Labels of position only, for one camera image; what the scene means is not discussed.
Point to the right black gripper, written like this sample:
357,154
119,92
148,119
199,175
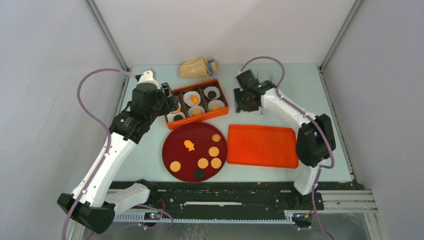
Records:
246,103

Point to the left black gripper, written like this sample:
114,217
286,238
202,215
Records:
170,103

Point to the orange box lid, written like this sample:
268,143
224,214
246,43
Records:
265,146

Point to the orange compartment cookie box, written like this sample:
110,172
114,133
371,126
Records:
206,109

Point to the dark red round plate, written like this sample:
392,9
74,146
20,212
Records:
208,155

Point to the metal serving tongs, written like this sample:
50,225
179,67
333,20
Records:
269,78

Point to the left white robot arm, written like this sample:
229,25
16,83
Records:
90,203

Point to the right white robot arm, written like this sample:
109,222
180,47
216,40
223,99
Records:
315,138

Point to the dark round cookie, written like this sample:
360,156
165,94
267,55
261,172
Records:
177,117
199,174
211,94

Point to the orange swirl cookie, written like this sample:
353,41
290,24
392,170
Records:
216,138

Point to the beige cloth doll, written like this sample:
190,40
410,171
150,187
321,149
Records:
198,68

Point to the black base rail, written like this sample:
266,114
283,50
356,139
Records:
231,200

